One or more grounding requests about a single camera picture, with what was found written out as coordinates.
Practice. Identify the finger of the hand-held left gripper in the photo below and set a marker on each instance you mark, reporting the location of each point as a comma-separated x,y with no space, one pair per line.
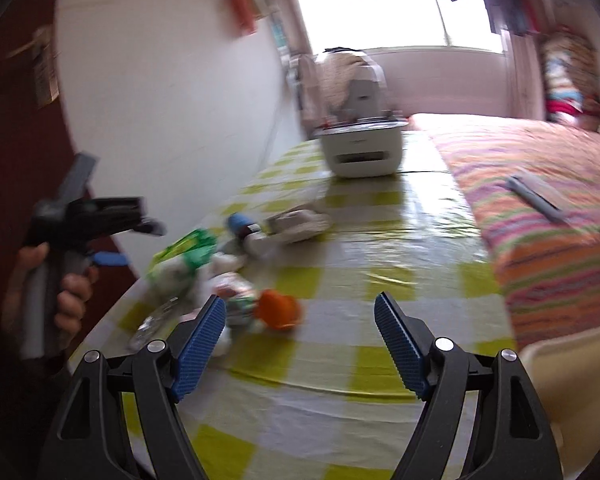
111,259
150,226

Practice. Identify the window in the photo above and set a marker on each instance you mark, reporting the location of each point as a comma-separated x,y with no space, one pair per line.
380,15

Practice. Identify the orange cloth on wall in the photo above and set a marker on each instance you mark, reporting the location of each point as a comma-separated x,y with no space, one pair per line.
240,5

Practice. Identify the white chair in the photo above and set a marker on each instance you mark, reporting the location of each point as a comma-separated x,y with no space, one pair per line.
310,95

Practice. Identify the stack of folded quilts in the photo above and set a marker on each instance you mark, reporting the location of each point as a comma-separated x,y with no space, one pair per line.
570,75

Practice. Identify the clear plastic wrapper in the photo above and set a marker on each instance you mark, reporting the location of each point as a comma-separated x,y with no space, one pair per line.
155,325

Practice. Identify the cloth covered washing machine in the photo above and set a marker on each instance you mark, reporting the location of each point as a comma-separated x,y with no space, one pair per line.
365,90

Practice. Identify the bed with striped sheet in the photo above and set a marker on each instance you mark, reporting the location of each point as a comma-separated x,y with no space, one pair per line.
555,240

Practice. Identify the green white packet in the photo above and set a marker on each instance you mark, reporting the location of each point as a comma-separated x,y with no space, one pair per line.
185,252

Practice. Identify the pink curtain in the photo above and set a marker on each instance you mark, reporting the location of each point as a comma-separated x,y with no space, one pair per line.
522,75

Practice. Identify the white grey flat device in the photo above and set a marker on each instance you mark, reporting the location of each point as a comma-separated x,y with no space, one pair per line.
535,197

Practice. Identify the white utensil holder box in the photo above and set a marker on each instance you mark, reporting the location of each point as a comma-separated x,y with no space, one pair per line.
362,150

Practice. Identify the cream plastic bin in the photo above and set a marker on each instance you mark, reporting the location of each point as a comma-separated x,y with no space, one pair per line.
580,385

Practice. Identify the dark red door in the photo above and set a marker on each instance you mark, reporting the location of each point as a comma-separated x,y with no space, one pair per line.
10,160

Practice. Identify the blue capped white bottle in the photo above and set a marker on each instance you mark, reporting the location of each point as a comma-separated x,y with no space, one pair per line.
252,237

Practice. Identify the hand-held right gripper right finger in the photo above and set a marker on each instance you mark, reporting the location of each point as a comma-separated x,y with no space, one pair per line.
402,345

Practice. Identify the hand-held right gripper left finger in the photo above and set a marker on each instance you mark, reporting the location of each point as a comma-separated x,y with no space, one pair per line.
197,355

